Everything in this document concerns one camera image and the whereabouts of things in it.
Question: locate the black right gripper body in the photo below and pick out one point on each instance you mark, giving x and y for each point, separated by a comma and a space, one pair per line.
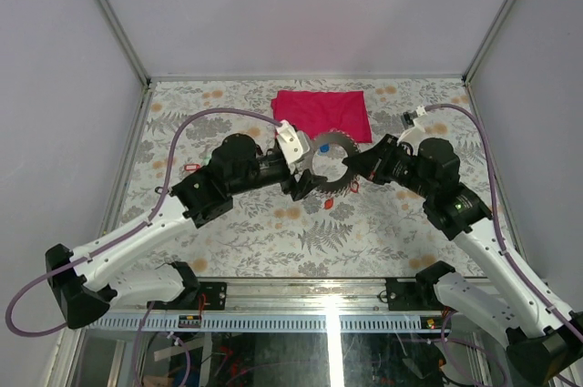
396, 163

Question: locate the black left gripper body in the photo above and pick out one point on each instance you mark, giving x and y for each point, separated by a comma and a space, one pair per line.
296, 188

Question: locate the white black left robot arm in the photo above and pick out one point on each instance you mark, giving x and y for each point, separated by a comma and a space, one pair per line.
90, 280

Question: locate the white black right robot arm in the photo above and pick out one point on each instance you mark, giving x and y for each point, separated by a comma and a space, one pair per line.
541, 334

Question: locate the red folded cloth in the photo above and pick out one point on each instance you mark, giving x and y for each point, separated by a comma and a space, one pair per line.
316, 113

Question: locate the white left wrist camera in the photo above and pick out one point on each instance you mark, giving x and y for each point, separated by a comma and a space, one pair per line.
295, 146

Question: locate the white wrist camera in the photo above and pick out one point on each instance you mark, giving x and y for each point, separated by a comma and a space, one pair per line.
413, 129
295, 146

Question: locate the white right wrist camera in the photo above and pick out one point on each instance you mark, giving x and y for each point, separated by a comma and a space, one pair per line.
413, 129

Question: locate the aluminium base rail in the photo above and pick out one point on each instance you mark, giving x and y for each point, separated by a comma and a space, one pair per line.
269, 294

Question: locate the white slotted cable duct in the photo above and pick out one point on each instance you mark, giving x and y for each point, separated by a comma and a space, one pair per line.
225, 322

